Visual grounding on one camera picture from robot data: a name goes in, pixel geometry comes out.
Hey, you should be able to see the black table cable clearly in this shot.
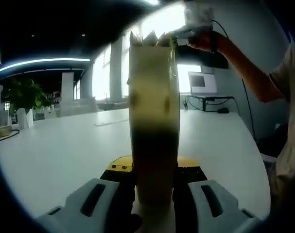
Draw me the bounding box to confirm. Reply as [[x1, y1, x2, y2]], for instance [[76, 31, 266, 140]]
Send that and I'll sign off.
[[0, 130, 20, 144]]

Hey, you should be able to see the white plant pot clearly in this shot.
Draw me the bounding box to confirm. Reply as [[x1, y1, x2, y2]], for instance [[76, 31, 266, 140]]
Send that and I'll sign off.
[[16, 108, 34, 129]]

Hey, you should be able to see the small wooden box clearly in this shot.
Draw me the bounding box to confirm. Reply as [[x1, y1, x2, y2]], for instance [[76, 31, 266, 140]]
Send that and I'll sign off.
[[0, 125, 13, 139]]

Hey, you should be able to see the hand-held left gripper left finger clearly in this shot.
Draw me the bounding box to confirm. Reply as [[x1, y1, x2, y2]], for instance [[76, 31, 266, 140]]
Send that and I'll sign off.
[[35, 156, 136, 233]]

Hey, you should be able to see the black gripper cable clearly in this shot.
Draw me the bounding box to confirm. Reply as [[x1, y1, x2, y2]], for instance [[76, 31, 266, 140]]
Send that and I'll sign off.
[[211, 19, 257, 141]]

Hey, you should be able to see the white pillar board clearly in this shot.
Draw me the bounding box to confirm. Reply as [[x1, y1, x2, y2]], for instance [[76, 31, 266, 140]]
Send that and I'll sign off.
[[61, 72, 75, 100]]

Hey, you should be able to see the gold mask box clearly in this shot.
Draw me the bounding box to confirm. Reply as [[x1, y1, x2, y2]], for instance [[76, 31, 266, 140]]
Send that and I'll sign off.
[[127, 36, 181, 207]]

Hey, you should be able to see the person's right hand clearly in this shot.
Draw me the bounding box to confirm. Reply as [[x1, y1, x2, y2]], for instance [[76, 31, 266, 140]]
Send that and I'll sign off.
[[188, 33, 226, 53]]

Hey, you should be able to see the person's left hand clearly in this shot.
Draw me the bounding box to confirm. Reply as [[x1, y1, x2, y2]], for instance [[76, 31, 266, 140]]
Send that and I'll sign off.
[[130, 213, 143, 233]]

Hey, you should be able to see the white table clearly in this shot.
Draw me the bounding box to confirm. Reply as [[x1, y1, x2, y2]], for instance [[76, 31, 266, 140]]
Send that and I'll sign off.
[[0, 110, 272, 219]]

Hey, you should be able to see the green potted plant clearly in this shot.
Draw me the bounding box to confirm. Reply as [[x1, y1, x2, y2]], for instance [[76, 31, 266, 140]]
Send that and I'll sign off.
[[6, 79, 52, 115]]

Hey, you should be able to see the long curved ceiling light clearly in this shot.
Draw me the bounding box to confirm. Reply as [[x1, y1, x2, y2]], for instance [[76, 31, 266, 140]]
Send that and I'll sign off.
[[0, 58, 91, 76]]

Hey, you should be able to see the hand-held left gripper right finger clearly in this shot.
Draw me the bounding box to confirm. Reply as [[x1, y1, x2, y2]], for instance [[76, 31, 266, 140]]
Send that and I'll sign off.
[[173, 157, 262, 233]]

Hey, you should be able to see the black laptop stand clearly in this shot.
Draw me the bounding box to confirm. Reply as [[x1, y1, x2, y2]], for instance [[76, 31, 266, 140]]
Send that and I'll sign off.
[[186, 95, 235, 112]]

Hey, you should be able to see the black wall monitor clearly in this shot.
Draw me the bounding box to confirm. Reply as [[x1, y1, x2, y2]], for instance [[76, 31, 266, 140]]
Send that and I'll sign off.
[[177, 45, 229, 69]]

